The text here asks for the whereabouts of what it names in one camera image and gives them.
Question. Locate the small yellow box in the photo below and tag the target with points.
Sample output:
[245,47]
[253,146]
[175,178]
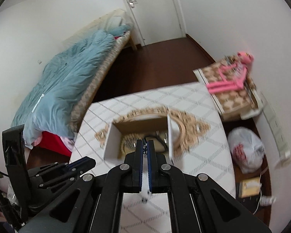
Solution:
[249,187]

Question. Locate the checkered beige mattress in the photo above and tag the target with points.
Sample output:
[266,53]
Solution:
[108,22]

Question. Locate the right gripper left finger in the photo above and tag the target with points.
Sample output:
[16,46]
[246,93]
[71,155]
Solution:
[92,203]

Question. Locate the white power strip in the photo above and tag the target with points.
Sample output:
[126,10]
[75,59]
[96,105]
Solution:
[282,146]

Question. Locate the white diamond pattern tablecloth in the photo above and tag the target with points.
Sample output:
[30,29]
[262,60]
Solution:
[204,147]

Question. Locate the light blue duvet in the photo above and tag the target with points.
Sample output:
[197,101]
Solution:
[64,80]

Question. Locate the checkered brown cushion box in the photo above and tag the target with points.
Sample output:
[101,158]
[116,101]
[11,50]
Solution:
[235,104]

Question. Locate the open cardboard box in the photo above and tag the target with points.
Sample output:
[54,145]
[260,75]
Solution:
[121,138]

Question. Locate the white plastic bag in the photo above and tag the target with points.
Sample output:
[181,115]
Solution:
[246,148]

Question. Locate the red cloth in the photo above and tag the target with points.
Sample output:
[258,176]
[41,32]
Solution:
[54,143]

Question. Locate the pink panther plush toy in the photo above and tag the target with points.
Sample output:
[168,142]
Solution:
[233,73]

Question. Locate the white door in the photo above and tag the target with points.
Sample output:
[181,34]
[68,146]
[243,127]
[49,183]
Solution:
[156,20]

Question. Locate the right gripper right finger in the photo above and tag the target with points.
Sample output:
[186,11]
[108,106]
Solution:
[197,203]

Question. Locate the black watch band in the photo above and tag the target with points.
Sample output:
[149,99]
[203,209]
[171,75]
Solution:
[160,145]

